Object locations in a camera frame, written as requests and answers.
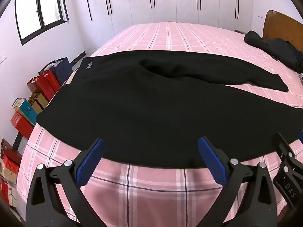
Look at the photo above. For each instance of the red and black bag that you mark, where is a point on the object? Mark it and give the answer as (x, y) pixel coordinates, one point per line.
(62, 69)

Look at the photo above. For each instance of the wooden headboard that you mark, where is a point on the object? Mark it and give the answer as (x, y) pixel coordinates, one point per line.
(279, 26)

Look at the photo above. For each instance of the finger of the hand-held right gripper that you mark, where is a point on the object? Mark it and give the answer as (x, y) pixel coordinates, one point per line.
(287, 153)
(301, 137)

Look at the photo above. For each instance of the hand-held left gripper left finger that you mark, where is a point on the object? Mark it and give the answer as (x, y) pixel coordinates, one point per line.
(91, 161)

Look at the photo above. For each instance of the dark red box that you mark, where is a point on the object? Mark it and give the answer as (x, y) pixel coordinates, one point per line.
(9, 151)

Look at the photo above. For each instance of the black framed window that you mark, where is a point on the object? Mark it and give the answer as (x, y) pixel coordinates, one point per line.
(40, 11)

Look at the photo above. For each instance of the red shoe box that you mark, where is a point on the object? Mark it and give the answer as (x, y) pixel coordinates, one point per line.
(22, 125)

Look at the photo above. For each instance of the brown gold box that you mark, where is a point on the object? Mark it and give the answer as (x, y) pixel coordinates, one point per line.
(39, 102)

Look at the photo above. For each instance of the dark clothing pile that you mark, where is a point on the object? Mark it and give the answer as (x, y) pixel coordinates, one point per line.
(279, 48)

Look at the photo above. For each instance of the white wardrobe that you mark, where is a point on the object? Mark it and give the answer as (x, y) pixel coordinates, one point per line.
(165, 4)

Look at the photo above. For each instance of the teal box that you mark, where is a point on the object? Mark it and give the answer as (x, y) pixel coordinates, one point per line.
(27, 110)

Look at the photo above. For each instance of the black pants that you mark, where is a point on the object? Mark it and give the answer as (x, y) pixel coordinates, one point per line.
(142, 111)

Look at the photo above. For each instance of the pink plaid bed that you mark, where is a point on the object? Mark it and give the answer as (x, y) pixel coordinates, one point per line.
(165, 35)

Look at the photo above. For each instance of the cardboard box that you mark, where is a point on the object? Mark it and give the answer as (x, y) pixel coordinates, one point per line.
(9, 171)

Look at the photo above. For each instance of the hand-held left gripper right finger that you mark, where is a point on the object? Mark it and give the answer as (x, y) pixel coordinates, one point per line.
(213, 163)

